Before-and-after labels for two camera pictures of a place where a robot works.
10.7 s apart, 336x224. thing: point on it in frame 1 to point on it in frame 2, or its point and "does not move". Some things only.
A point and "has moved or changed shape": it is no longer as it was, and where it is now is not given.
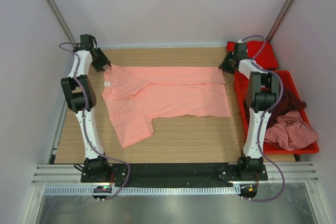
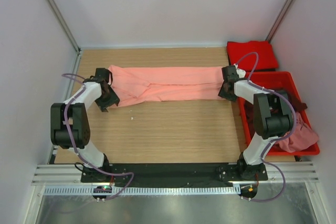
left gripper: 100,68 to 113,99
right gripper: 224,65 to 222,94
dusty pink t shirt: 291,131 does not move
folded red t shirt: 266,59 does not move
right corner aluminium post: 286,6 does not move
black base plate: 173,174 does not move
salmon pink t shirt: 134,95 has moved or changed shape
